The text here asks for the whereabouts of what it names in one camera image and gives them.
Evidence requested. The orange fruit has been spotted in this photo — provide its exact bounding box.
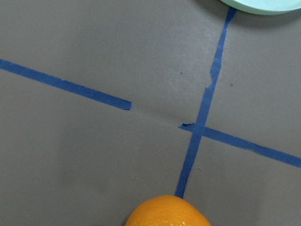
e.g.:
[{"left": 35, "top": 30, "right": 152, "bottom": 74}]
[{"left": 125, "top": 195, "right": 210, "bottom": 226}]

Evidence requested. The light green round plate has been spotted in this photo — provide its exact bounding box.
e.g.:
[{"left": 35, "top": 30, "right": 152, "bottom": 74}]
[{"left": 221, "top": 0, "right": 301, "bottom": 16}]

